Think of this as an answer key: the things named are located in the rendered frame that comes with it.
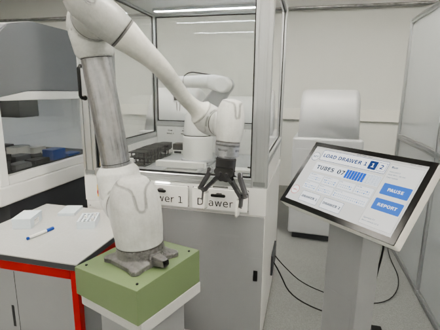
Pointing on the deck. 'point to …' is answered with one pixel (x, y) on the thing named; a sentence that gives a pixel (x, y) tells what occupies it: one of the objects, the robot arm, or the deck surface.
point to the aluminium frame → (263, 120)
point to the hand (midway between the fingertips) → (220, 209)
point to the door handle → (80, 83)
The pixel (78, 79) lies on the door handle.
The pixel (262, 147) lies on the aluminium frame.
